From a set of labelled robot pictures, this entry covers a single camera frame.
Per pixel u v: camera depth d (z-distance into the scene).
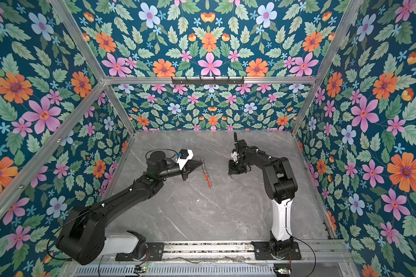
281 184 0.55
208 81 0.93
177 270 0.77
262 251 0.73
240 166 0.86
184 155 0.64
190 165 0.70
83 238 0.41
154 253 0.73
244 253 0.75
